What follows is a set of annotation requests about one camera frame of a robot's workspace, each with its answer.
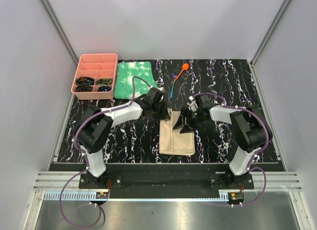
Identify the dark coiled band bottom-left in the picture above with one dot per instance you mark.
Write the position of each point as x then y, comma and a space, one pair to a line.
83, 88

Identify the teal plastic utensil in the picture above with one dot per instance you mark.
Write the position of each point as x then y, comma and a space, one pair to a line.
172, 89

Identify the yellow green coiled band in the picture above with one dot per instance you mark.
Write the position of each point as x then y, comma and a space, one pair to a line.
104, 81

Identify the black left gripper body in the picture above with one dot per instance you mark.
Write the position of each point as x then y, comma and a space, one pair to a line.
159, 112

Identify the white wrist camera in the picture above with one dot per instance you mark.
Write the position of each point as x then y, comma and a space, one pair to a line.
161, 93
192, 104

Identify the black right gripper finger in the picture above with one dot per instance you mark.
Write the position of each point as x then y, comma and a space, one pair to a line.
186, 129
180, 123

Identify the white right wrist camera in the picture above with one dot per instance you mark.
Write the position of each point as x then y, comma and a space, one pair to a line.
192, 104

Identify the aluminium front frame rail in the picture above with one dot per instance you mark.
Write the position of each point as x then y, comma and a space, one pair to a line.
65, 186

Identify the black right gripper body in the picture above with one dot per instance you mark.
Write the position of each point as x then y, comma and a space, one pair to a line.
192, 118

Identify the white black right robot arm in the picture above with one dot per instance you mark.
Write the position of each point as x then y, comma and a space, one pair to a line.
249, 126

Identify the blue coiled band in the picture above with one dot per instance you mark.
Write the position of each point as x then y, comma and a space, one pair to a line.
104, 89

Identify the orange plastic spoon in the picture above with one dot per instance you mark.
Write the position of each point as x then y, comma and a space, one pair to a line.
185, 67

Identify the beige cloth napkin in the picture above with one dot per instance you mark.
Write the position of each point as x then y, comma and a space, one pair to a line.
172, 142

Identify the pink compartment tray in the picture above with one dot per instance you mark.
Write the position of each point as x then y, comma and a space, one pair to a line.
96, 66

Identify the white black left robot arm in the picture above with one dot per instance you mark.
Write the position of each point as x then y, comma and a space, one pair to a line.
94, 127

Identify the dark coiled band top-left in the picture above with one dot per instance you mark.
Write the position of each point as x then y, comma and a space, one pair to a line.
84, 80

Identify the green white tie-dye cloth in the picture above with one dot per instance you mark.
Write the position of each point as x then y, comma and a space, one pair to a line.
126, 71

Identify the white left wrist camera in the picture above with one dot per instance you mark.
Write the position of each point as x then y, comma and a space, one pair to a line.
161, 93

